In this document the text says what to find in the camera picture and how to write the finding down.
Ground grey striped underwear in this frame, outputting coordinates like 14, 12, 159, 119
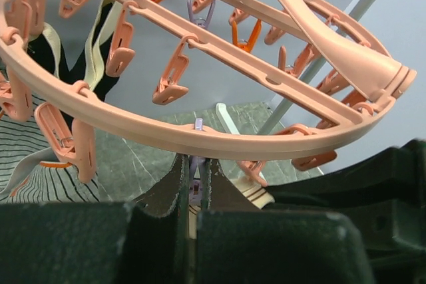
1, 94, 100, 204

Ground black hanging underwear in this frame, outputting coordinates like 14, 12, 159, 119
26, 0, 122, 128

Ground dark grey boxer briefs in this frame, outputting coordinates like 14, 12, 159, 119
188, 177, 277, 240

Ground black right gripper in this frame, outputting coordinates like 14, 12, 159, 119
266, 139, 425, 283

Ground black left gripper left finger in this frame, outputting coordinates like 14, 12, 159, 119
1, 154, 189, 283

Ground pink round clip hanger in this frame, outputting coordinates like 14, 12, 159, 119
0, 0, 417, 212

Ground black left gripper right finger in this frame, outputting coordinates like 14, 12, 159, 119
195, 159, 375, 283

